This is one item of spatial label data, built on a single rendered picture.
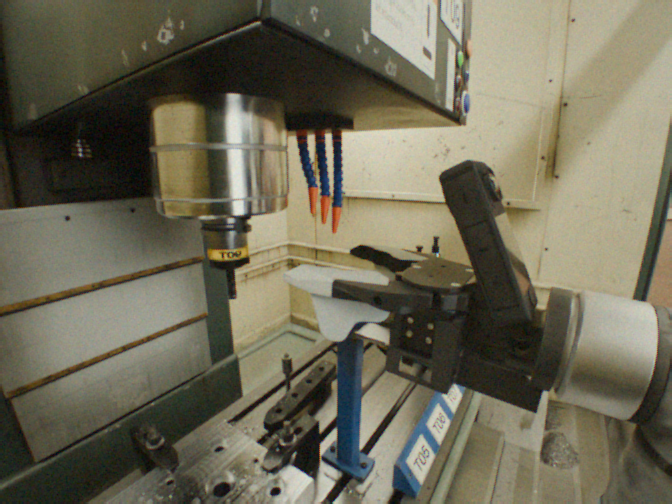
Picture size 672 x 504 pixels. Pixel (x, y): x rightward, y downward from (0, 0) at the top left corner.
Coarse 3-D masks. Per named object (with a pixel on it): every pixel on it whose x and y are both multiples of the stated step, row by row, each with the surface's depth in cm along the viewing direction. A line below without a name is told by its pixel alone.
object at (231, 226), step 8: (208, 224) 37; (216, 224) 37; (224, 224) 37; (232, 224) 37; (240, 224) 39; (248, 224) 40; (208, 232) 37; (216, 232) 37; (224, 232) 37; (232, 232) 37; (240, 232) 39; (248, 232) 39
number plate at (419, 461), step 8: (424, 440) 62; (416, 448) 59; (424, 448) 61; (416, 456) 58; (424, 456) 60; (432, 456) 61; (408, 464) 56; (416, 464) 57; (424, 464) 59; (416, 472) 56; (424, 472) 57
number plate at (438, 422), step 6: (438, 408) 70; (432, 414) 68; (438, 414) 69; (444, 414) 71; (432, 420) 67; (438, 420) 68; (444, 420) 69; (432, 426) 66; (438, 426) 67; (444, 426) 68; (432, 432) 65; (438, 432) 66; (444, 432) 67; (438, 438) 65
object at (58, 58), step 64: (0, 0) 42; (64, 0) 28; (128, 0) 21; (192, 0) 17; (256, 0) 15; (320, 0) 18; (64, 64) 30; (128, 64) 23; (192, 64) 20; (256, 64) 21; (320, 64) 21; (384, 64) 26; (64, 128) 45; (128, 128) 50; (384, 128) 56
